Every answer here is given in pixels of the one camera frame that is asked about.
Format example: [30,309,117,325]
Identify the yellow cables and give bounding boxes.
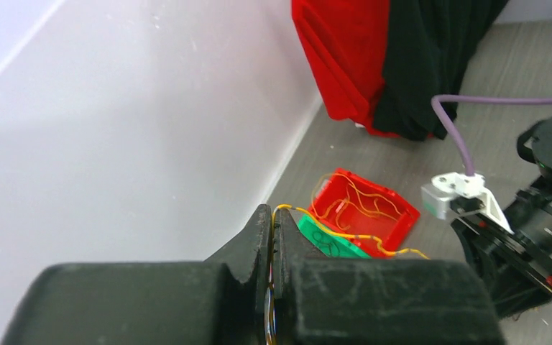
[310,172,401,232]

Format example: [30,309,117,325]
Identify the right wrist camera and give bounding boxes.
[420,172,514,234]

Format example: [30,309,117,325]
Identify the green plastic bin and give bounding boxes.
[297,215,371,259]

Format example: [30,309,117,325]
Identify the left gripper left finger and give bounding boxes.
[1,204,271,344]

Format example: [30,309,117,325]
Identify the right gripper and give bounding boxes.
[451,200,552,318]

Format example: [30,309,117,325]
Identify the red plastic bin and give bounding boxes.
[308,168,420,259]

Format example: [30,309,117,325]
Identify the red t-shirt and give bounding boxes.
[291,0,398,138]

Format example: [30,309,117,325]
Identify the yellow cable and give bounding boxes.
[266,203,431,345]

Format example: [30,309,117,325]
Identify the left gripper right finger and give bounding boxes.
[272,208,505,344]

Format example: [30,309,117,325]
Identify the dark cables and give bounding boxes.
[311,231,343,258]

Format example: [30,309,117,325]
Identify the black t-shirt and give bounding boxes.
[372,0,507,141]

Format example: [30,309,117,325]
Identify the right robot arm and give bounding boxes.
[451,117,552,318]

